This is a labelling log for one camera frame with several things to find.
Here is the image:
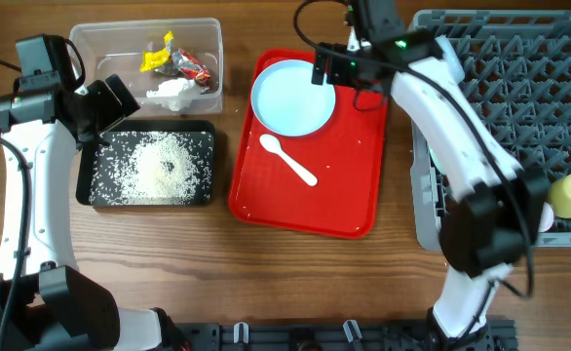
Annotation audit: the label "yellow foil wrapper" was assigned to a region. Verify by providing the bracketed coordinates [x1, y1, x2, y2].
[139, 31, 174, 72]

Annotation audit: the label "large light blue plate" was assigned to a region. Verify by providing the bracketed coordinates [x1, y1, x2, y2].
[250, 59, 336, 137]

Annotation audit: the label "white rice grains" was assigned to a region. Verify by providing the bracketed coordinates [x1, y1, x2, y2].
[89, 130, 214, 206]

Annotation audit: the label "red silver foil wrapper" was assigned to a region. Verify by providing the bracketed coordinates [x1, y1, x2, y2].
[155, 49, 211, 88]

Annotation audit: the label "white plastic spoon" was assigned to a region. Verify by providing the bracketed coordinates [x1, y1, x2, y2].
[259, 134, 318, 186]

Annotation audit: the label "light blue bowl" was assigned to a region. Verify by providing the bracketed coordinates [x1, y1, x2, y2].
[436, 35, 465, 84]

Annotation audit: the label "white plastic cup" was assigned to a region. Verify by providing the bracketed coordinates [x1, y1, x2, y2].
[538, 203, 555, 233]

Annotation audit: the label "green bowl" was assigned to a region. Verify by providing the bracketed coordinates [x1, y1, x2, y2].
[429, 147, 446, 176]

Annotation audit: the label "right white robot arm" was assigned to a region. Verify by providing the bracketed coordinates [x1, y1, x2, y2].
[312, 30, 550, 350]

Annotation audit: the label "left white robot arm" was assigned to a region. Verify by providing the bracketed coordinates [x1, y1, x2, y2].
[0, 73, 184, 350]

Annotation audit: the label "black waste tray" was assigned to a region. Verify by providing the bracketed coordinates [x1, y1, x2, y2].
[75, 119, 216, 208]

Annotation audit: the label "clear plastic waste bin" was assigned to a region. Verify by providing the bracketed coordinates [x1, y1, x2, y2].
[70, 18, 224, 118]

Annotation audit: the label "grey dishwasher rack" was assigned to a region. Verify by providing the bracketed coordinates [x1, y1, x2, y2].
[408, 9, 571, 253]

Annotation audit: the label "crumpled white tissue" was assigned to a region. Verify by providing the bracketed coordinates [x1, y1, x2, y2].
[146, 78, 209, 112]

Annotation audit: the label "red serving tray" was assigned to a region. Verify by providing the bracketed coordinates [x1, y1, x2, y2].
[227, 47, 392, 240]

